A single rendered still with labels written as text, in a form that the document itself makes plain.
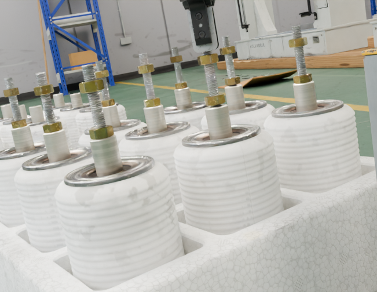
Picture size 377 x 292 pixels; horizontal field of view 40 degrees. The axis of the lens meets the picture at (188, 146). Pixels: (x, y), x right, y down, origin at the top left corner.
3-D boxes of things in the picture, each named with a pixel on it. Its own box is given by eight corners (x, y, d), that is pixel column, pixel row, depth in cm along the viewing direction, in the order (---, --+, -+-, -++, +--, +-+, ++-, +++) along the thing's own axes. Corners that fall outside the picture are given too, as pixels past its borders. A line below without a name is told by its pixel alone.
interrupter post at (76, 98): (81, 108, 110) (78, 92, 110) (85, 108, 108) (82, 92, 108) (70, 110, 109) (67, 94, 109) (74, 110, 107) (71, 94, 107)
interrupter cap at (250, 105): (241, 105, 70) (241, 99, 70) (279, 105, 64) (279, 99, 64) (196, 117, 66) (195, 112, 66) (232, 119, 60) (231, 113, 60)
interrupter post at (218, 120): (205, 141, 50) (199, 108, 49) (227, 135, 51) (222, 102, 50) (215, 144, 48) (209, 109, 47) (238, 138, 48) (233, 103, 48)
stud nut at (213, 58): (207, 64, 46) (206, 55, 46) (194, 66, 48) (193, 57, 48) (222, 61, 48) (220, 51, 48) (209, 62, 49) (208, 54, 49)
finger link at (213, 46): (187, 11, 47) (194, 53, 47) (186, 11, 46) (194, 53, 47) (211, 7, 46) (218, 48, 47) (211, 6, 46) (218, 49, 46)
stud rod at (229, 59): (230, 98, 64) (220, 37, 63) (231, 97, 65) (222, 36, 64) (238, 97, 64) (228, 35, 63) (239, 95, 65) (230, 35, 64)
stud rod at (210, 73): (218, 121, 48) (204, 40, 47) (211, 121, 49) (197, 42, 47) (226, 119, 49) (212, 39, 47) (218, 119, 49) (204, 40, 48)
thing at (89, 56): (96, 65, 649) (92, 50, 645) (99, 65, 625) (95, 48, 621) (71, 70, 640) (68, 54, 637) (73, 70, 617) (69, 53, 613)
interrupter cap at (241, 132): (172, 144, 51) (171, 137, 51) (239, 127, 54) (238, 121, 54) (200, 154, 44) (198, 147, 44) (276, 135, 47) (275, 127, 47)
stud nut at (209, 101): (215, 105, 47) (213, 97, 47) (201, 106, 48) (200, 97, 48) (229, 101, 48) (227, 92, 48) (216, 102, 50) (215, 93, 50)
